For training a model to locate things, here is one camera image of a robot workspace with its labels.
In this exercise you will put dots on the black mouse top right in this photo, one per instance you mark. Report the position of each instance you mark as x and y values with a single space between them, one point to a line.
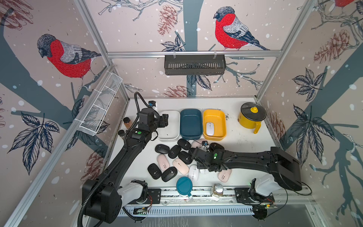
214 146

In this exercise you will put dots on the dark spice bottle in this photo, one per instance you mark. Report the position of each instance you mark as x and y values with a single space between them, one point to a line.
121 133

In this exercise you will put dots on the teal round lid container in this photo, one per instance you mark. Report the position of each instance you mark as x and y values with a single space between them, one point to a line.
184 186

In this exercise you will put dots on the yellow pot with black lid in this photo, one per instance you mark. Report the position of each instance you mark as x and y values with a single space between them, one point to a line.
251 116

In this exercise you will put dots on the pink mouse top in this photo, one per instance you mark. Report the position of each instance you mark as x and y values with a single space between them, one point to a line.
197 143

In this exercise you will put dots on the black mouse top centre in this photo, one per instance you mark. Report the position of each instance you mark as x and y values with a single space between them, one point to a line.
184 144

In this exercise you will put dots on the pink mouse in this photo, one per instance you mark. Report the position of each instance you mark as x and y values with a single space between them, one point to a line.
163 162
181 166
197 143
224 175

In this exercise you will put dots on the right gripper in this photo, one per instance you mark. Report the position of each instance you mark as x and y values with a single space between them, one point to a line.
199 166

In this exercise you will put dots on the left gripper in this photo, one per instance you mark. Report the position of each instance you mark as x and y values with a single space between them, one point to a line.
163 120

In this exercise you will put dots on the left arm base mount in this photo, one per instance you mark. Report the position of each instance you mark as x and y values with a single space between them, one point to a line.
153 197

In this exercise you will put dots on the black mouse bottom centre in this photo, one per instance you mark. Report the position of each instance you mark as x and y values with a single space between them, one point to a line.
169 174

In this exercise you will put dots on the black mouse far left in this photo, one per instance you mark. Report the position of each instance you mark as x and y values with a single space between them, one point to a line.
162 149

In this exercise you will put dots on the black mouse upper left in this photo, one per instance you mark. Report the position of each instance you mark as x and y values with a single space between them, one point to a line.
174 152

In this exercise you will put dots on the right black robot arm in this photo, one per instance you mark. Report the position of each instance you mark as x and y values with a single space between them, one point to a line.
282 170

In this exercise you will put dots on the brown spice bottle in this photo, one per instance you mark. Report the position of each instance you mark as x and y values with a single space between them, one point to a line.
127 122

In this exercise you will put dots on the teal storage box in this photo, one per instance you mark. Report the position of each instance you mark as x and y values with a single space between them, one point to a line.
191 124

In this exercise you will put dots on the yellow storage box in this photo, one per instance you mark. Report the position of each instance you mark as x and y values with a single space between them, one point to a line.
218 117

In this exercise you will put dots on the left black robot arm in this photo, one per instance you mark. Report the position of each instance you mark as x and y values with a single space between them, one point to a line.
103 198

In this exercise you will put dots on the small glass jar silver lid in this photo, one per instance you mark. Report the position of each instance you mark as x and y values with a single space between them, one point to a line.
217 190

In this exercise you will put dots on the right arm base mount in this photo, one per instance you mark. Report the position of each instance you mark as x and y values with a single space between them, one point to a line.
244 196

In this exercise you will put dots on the white mouse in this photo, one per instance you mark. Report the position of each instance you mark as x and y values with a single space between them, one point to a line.
193 173
203 171
210 129

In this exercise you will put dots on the white storage box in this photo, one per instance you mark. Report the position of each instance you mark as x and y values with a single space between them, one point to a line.
171 132

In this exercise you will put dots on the black hanging wire basket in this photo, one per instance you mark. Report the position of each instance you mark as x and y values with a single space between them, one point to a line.
207 64

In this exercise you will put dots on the white wire mesh shelf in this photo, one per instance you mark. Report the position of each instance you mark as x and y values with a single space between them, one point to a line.
91 123

